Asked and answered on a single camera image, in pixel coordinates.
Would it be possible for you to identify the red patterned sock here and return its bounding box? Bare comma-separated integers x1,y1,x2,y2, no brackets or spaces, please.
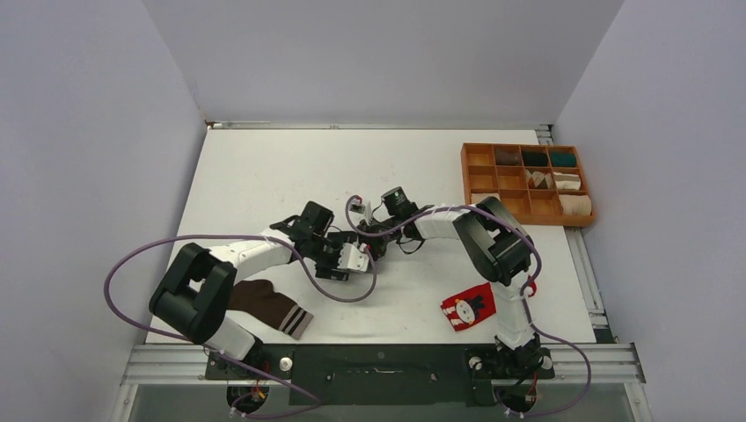
440,282,534,336

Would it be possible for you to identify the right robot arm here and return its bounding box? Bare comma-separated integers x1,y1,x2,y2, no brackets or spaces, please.
345,187,542,376

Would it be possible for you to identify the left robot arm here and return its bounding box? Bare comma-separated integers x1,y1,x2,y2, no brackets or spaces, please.
149,201,369,378

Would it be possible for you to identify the brown striped sock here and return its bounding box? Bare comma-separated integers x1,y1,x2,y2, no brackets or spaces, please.
228,280,314,340

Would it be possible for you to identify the brown rolled sock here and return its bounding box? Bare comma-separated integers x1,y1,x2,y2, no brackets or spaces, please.
494,148,523,166

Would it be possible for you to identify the argyle rolled sock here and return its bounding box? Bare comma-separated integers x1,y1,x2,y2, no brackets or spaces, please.
523,169,554,190

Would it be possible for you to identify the black rolled sock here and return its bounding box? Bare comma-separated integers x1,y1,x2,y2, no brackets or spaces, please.
522,150,549,167

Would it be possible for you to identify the wooden compartment tray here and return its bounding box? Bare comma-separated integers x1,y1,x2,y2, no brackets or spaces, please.
461,143,596,228

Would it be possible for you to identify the cream striped rolled sock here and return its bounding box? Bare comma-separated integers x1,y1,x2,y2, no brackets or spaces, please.
552,171,582,191

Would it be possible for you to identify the beige rolled sock right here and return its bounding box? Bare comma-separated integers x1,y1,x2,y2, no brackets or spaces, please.
558,194,593,216

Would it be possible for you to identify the teal rolled sock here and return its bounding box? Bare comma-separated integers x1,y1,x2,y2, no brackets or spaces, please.
549,151,578,168

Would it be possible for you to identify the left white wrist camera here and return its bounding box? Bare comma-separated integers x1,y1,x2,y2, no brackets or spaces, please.
337,243,370,273

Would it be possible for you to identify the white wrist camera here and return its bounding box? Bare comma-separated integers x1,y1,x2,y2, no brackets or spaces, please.
337,243,370,273
350,200,373,226

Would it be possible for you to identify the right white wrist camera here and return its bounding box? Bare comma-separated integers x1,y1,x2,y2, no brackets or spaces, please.
350,200,373,226

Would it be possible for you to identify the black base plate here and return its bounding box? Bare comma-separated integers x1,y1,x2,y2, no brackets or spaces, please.
205,343,555,408

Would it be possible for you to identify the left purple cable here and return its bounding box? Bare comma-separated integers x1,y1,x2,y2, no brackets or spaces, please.
103,234,379,420

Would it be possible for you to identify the aluminium frame rail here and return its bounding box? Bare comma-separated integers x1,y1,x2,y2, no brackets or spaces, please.
122,344,645,386

